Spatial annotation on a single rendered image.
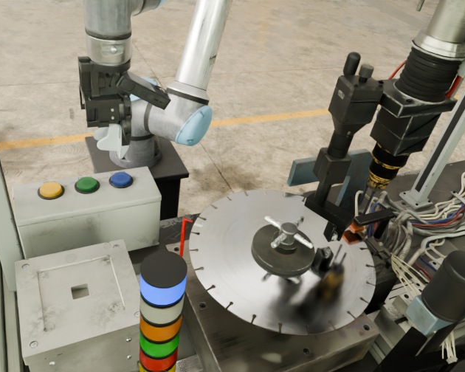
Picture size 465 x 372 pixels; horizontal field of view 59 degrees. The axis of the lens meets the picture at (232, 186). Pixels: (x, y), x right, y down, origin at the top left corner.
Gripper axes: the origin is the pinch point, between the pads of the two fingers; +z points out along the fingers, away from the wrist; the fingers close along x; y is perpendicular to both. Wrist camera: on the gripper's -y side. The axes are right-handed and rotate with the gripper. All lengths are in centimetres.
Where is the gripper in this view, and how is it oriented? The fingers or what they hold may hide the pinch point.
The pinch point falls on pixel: (123, 151)
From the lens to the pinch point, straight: 88.1
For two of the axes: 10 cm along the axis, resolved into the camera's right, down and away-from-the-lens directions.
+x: 4.2, 6.1, -6.8
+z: -1.5, 7.8, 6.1
